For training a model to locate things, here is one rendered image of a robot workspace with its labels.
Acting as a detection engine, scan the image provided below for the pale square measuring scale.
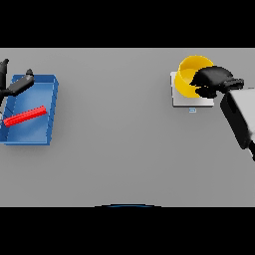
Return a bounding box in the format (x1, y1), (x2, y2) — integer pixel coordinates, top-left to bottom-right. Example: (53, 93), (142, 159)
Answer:
(169, 71), (215, 109)

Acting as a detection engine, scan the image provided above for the red beaker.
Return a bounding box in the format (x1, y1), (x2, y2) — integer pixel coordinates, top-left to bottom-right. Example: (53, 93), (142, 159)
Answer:
(2, 105), (48, 128)

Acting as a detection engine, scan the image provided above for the yellow bowl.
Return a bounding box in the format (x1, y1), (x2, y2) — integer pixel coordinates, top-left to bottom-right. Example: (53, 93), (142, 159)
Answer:
(174, 55), (215, 100)

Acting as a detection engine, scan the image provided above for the blue tray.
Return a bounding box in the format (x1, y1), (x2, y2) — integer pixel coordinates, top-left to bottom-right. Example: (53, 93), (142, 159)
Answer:
(0, 74), (60, 146)

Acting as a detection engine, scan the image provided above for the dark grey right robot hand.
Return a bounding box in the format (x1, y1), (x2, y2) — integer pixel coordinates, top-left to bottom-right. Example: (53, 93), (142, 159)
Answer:
(189, 66), (245, 100)

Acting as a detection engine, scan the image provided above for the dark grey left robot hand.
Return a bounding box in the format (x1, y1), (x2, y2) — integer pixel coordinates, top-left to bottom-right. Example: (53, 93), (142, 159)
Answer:
(0, 58), (36, 108)

